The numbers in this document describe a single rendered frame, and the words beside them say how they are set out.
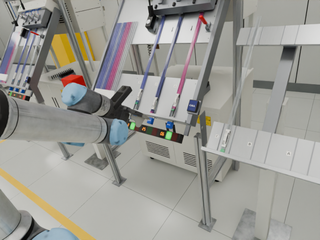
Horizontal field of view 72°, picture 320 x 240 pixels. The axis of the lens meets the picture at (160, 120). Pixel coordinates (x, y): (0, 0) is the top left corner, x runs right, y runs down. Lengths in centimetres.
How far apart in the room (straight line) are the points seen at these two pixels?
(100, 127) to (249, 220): 111
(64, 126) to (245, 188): 134
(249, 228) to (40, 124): 124
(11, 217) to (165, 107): 70
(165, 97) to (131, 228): 86
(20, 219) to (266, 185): 91
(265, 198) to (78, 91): 91
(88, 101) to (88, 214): 110
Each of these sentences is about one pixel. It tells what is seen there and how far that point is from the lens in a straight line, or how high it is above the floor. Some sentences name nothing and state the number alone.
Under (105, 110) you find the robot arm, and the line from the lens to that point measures 79.
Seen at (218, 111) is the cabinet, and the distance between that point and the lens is 124.
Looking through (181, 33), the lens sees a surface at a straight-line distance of 117.
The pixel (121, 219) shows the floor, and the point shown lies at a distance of 158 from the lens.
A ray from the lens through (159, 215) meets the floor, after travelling 153.
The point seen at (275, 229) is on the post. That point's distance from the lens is 148.
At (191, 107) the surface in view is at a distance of 91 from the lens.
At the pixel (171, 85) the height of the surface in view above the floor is 83.
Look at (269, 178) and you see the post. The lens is 106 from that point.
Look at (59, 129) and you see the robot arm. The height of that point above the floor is 101.
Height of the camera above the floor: 122
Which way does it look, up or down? 30 degrees down
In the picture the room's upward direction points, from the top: 11 degrees counter-clockwise
